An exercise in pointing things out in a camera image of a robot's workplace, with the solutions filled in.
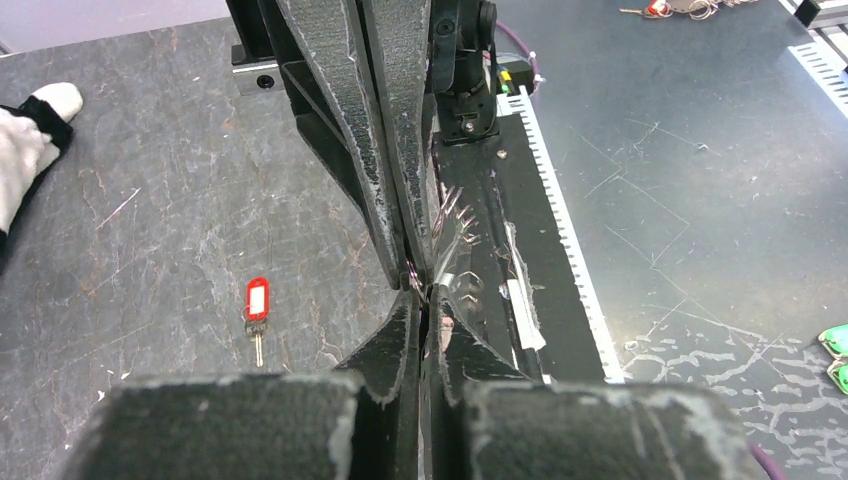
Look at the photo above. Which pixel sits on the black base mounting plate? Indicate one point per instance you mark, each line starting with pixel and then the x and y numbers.
pixel 513 277

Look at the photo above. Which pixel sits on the green tag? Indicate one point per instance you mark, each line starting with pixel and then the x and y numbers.
pixel 834 341
pixel 837 372

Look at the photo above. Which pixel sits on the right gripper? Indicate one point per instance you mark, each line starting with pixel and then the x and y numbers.
pixel 337 115

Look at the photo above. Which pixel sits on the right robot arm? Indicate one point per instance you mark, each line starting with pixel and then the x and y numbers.
pixel 459 101

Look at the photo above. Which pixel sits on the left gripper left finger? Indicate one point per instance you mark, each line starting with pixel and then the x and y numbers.
pixel 355 421

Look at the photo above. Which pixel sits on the green tag lower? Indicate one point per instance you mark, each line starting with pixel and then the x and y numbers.
pixel 837 372

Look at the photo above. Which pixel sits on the red handled keyring plate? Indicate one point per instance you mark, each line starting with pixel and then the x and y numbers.
pixel 697 10

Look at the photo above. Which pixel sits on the black and white checkered pillow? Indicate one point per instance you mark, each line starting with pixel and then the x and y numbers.
pixel 33 136

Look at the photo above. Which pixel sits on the green tag upper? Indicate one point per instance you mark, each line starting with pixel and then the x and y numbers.
pixel 834 341

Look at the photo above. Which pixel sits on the white slotted cable duct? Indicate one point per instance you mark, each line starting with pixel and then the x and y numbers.
pixel 522 104

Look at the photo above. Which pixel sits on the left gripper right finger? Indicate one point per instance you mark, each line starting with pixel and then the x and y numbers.
pixel 485 420

